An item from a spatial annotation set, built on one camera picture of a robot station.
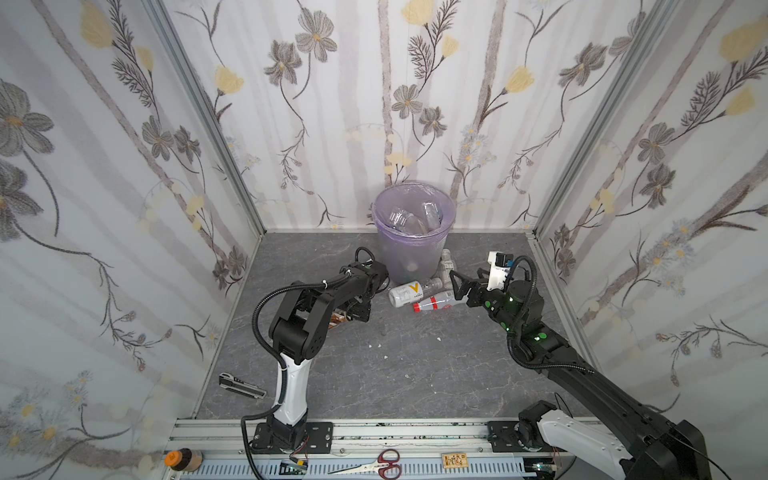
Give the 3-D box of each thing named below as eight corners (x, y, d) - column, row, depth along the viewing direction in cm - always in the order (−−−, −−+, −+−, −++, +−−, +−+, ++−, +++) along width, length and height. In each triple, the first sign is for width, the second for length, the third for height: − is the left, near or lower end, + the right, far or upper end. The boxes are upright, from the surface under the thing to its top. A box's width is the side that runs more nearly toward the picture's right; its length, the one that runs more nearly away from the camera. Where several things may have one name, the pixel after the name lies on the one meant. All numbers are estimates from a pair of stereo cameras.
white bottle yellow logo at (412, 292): (393, 312, 100) (393, 301, 94) (387, 297, 103) (388, 286, 98) (442, 299, 103) (445, 288, 98) (435, 285, 107) (438, 274, 102)
